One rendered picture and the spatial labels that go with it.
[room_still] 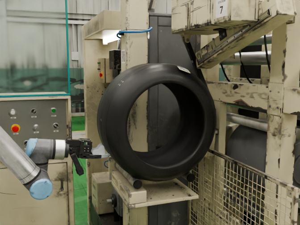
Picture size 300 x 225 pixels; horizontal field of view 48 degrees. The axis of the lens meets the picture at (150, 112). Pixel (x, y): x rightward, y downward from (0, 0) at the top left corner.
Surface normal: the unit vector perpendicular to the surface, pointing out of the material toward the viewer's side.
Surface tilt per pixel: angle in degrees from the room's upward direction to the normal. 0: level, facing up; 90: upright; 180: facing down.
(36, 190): 98
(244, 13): 90
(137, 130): 90
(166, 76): 79
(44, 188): 98
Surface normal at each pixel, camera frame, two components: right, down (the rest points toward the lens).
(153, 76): 0.28, -0.04
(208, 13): -0.94, 0.04
